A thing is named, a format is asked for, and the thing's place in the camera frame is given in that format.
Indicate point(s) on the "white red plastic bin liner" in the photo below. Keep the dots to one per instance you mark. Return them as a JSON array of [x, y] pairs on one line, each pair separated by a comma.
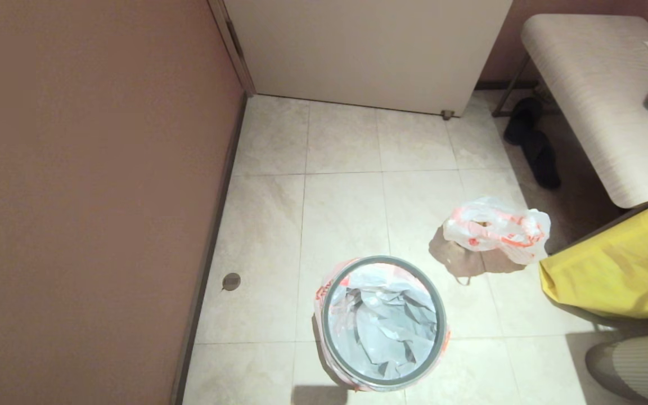
[[386, 332]]

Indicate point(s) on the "white red plastic bag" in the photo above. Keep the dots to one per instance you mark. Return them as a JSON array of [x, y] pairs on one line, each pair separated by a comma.
[[493, 228]]

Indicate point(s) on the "yellow fabric bag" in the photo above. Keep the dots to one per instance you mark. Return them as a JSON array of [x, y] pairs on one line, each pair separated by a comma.
[[611, 264]]

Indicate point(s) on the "round metal floor drain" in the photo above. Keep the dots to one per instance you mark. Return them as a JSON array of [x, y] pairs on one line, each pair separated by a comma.
[[231, 282]]

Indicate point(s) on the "small metal door stopper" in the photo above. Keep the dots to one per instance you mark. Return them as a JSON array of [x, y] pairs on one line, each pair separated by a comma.
[[448, 115]]

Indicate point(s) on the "white door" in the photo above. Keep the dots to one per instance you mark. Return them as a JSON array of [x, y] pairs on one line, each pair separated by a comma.
[[369, 50]]

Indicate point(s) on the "dark door hinge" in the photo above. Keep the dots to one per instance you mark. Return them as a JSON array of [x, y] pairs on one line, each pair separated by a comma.
[[235, 39]]

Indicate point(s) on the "black slipper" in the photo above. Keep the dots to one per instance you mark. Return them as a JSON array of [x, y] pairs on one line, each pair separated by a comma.
[[542, 160], [523, 118]]

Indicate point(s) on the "thin metal table leg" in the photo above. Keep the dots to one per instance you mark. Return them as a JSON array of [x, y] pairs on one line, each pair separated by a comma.
[[512, 85]]

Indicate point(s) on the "beige wood-grain table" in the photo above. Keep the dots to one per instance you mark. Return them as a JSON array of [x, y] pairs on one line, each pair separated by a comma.
[[594, 101]]

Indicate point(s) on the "beige door frame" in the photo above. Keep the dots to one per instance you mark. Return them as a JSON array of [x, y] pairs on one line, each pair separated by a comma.
[[242, 73]]

